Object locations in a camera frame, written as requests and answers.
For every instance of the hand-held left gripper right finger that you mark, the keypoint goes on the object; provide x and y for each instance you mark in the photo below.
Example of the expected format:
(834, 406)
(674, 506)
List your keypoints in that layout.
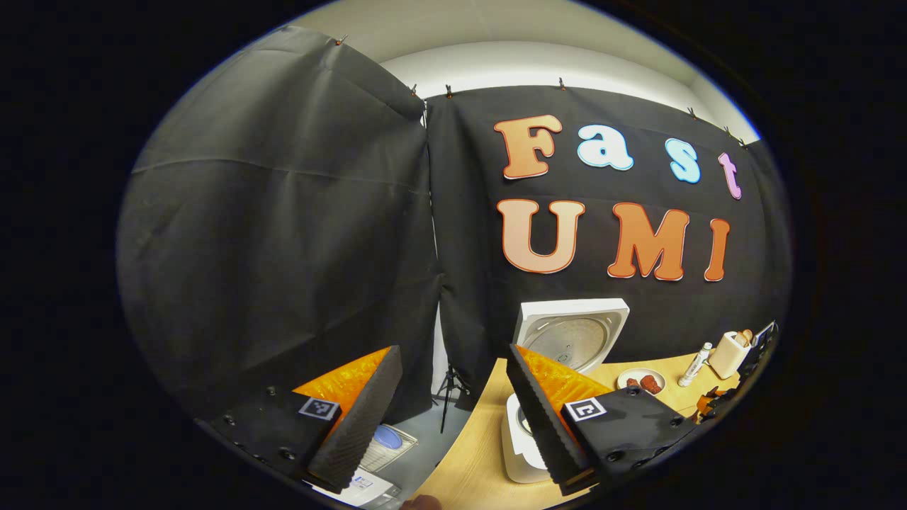
(542, 418)

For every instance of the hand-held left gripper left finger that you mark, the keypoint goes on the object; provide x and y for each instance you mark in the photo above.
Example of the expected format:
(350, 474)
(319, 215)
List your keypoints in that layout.
(354, 425)

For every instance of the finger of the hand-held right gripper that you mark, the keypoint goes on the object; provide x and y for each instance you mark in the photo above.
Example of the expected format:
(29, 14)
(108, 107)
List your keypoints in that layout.
(717, 405)

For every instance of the white rice cooker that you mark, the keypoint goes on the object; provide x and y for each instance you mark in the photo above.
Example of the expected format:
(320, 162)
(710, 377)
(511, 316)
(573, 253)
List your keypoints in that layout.
(567, 310)

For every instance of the white toaster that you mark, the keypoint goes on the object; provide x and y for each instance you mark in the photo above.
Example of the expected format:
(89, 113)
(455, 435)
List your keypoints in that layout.
(724, 358)

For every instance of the blue oval object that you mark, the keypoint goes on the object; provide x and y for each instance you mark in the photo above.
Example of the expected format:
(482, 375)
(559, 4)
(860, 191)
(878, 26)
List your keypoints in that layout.
(387, 436)

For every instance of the white bottle with green label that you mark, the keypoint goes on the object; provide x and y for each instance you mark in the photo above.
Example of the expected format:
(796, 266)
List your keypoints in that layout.
(694, 365)

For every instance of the white paper sheet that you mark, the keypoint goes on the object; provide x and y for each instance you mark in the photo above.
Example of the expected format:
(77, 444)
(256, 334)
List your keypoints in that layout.
(365, 489)

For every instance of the white round plate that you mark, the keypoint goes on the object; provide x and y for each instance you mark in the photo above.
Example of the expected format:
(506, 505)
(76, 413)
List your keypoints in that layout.
(627, 374)

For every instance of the black tripod stand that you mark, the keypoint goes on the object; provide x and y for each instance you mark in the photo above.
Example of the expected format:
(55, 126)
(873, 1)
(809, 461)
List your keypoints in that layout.
(448, 386)

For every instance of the black backdrop cloth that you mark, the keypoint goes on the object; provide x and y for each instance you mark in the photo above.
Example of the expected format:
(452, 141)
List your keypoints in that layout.
(283, 248)

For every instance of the row of cloth clips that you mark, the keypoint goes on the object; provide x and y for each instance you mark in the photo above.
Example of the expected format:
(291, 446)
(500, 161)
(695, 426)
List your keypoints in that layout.
(561, 83)

